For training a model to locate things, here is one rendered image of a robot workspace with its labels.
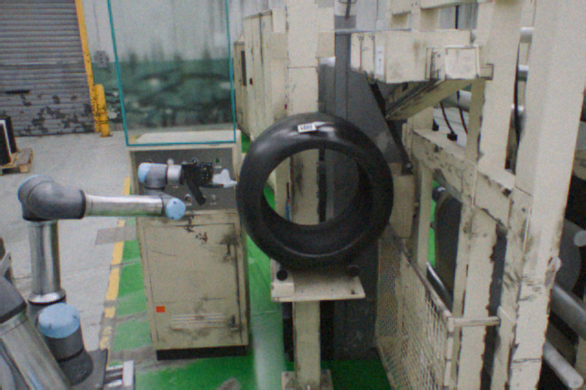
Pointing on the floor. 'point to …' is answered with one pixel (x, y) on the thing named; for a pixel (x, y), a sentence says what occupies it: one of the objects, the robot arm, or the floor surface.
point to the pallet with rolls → (12, 148)
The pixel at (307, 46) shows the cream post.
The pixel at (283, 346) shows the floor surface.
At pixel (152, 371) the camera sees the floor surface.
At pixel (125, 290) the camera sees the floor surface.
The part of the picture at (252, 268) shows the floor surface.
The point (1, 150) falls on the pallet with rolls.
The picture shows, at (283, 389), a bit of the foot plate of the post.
